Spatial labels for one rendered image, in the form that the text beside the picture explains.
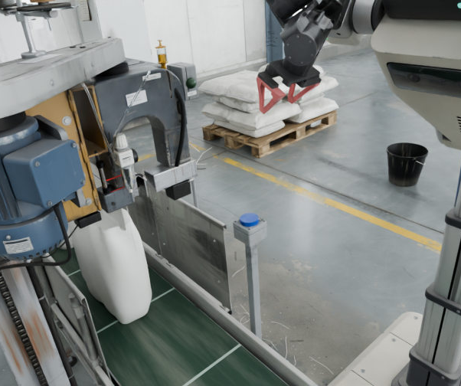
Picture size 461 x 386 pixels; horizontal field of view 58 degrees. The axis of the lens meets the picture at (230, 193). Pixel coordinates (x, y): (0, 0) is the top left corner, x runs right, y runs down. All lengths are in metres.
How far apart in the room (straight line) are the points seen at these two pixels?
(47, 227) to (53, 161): 0.16
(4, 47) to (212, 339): 2.87
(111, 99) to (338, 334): 1.53
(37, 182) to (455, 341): 1.16
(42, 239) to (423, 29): 0.82
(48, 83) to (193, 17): 5.34
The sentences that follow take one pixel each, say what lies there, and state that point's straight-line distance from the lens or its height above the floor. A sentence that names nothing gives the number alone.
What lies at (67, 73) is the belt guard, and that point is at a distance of 0.89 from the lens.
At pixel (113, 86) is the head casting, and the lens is 1.06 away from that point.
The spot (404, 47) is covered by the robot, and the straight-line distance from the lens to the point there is 0.91.
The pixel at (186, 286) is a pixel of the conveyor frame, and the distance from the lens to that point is 1.78.
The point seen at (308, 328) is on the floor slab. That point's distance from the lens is 2.14.
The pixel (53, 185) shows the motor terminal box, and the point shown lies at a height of 1.25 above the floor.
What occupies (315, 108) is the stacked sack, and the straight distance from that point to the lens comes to 4.39.
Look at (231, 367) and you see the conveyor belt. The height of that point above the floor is 0.38.
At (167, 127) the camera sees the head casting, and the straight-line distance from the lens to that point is 1.15.
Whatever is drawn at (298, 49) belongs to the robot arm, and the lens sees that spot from 0.76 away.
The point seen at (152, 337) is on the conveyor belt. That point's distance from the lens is 1.65.
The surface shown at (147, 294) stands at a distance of 1.65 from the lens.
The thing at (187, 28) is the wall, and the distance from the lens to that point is 6.06.
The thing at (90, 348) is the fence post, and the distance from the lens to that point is 1.51.
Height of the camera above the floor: 1.55
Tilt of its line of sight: 28 degrees down
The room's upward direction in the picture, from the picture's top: 5 degrees counter-clockwise
